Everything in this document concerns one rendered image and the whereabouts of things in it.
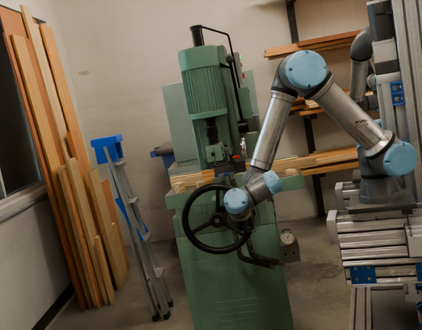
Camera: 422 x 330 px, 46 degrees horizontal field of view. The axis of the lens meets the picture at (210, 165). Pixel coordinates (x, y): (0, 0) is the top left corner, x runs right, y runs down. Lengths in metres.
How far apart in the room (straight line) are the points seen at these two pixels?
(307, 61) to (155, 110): 3.21
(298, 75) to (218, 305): 1.15
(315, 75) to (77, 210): 2.30
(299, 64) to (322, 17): 3.17
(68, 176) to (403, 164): 2.36
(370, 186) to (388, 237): 0.19
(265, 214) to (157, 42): 2.83
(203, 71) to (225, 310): 1.05
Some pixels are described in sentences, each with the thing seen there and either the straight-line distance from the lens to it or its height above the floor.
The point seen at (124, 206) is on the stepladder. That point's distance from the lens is 2.99.
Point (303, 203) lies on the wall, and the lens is 4.75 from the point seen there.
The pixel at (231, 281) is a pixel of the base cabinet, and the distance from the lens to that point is 2.22.
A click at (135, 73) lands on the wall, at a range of 4.67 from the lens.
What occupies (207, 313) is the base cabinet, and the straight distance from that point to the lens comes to 2.29.
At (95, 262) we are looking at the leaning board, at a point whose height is 0.31.
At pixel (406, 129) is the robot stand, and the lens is 2.03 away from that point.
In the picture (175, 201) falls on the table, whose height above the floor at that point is 0.87.
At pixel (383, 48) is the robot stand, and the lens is 2.04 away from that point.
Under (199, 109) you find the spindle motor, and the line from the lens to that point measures 2.15.
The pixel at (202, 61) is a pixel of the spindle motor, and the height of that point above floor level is 1.44.
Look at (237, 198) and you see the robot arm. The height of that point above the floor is 0.96.
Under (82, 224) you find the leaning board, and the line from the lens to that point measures 3.49.
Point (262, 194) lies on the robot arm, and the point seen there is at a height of 0.96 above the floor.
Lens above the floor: 1.29
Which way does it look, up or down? 8 degrees down
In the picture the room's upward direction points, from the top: 10 degrees counter-clockwise
